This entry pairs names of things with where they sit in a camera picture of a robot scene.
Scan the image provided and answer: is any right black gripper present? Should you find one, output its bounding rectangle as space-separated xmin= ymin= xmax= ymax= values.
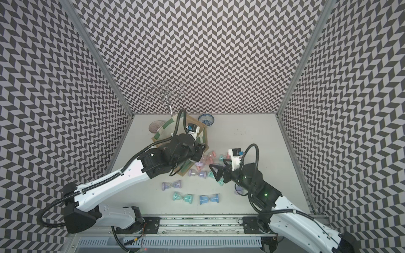
xmin=210 ymin=159 xmax=255 ymax=195

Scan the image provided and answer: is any brown green canvas bag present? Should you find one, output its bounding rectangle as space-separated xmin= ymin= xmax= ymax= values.
xmin=152 ymin=110 xmax=208 ymax=176

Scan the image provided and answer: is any purple hourglass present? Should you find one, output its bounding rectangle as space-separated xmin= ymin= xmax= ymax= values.
xmin=162 ymin=180 xmax=182 ymax=191
xmin=187 ymin=169 xmax=207 ymax=179

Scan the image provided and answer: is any teal hourglass front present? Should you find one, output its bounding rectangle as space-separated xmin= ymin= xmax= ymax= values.
xmin=173 ymin=192 xmax=194 ymax=204

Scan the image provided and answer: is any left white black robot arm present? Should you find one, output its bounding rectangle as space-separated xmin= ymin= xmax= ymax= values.
xmin=36 ymin=134 xmax=207 ymax=234

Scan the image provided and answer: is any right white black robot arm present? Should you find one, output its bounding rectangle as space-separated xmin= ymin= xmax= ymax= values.
xmin=210 ymin=163 xmax=360 ymax=253

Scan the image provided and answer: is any pink hourglass beside bag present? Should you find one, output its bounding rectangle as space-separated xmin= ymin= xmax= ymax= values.
xmin=203 ymin=151 xmax=217 ymax=165

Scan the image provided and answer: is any purple hourglass beside bag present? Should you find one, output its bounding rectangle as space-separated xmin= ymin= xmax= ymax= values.
xmin=187 ymin=169 xmax=207 ymax=179

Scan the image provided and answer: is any blue hourglass front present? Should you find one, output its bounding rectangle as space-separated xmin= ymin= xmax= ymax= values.
xmin=199 ymin=194 xmax=219 ymax=205

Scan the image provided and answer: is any pink glass bowl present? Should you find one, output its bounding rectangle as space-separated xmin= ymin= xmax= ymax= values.
xmin=148 ymin=120 xmax=166 ymax=134

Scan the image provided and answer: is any blue white ceramic bowl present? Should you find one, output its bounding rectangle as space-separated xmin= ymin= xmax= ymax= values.
xmin=198 ymin=113 xmax=215 ymax=127

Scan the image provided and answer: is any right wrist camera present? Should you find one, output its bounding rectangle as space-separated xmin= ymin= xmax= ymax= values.
xmin=228 ymin=148 xmax=244 ymax=171

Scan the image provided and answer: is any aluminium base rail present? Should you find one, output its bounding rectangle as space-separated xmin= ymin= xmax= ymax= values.
xmin=78 ymin=214 xmax=327 ymax=238

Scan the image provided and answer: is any silver wire tree stand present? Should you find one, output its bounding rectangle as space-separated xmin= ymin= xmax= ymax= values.
xmin=145 ymin=80 xmax=185 ymax=116

